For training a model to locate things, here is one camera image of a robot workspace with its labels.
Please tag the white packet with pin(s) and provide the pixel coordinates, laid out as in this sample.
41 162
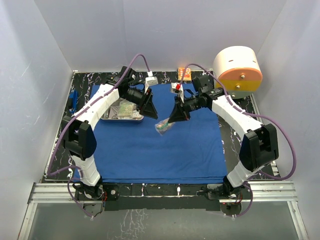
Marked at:
136 115

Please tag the beige gauze ball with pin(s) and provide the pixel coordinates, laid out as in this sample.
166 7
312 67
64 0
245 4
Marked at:
163 126

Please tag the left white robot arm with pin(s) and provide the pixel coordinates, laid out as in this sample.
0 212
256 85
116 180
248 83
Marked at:
78 133

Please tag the aluminium frame extrusion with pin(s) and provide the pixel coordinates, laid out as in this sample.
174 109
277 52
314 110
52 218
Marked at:
269 211

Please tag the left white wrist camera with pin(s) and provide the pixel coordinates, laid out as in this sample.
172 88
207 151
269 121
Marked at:
150 80

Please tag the small blue plastic clip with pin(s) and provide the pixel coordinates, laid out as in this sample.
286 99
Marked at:
72 101

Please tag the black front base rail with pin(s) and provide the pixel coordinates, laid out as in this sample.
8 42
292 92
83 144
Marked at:
139 196

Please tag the green suture packet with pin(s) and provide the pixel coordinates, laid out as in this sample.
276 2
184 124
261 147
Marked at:
126 109

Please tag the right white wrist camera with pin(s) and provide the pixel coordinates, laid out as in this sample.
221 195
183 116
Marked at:
177 88

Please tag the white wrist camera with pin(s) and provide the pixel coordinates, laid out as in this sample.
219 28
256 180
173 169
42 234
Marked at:
150 80
177 88

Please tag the pink cylindrical tissue phantom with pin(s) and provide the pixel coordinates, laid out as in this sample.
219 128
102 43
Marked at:
237 68

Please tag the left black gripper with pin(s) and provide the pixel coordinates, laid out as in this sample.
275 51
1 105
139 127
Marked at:
148 109

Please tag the small orange circuit board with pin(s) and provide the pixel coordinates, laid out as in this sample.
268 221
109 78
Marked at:
184 74

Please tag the metal instrument tray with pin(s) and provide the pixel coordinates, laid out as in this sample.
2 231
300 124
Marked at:
111 114

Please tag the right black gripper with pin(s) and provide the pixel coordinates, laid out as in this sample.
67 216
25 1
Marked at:
180 112

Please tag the blue surgical drape cloth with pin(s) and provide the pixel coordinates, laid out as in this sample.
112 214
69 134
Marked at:
191 152

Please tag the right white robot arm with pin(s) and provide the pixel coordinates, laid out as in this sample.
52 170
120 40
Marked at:
259 142

